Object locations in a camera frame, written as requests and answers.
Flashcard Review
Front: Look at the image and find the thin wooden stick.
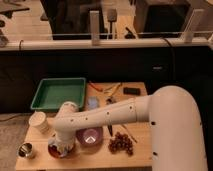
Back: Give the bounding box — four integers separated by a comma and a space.
121, 124, 138, 143

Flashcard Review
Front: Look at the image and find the small metal cup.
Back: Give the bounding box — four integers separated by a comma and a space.
18, 143, 35, 159

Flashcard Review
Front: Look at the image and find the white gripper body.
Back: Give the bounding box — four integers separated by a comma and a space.
55, 132, 75, 151

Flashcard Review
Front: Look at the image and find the yellow handled tool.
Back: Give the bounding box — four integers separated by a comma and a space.
104, 83, 121, 96

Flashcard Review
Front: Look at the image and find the light blue small container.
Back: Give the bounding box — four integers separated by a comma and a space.
87, 97, 99, 110

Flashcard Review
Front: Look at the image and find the white paper cup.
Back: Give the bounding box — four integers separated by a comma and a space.
28, 112, 49, 133

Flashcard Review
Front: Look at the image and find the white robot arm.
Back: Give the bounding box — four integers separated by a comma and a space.
53, 86, 208, 171

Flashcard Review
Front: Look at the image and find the white towel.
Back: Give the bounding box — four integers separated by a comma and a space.
50, 141, 76, 158

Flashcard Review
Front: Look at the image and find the bunch of red grapes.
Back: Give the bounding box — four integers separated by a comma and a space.
108, 132, 133, 156

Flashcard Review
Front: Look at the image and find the orange handled tool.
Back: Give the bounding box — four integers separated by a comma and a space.
89, 81, 103, 92

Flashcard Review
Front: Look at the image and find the purple bowl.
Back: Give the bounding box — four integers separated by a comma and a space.
76, 127, 103, 147

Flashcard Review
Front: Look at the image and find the black rectangular block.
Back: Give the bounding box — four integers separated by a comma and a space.
123, 87, 140, 95

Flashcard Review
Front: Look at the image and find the red bowl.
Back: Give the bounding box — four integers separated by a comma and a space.
47, 137, 76, 159

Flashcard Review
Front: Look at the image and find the green plastic tray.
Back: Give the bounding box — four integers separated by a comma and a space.
30, 77, 86, 112

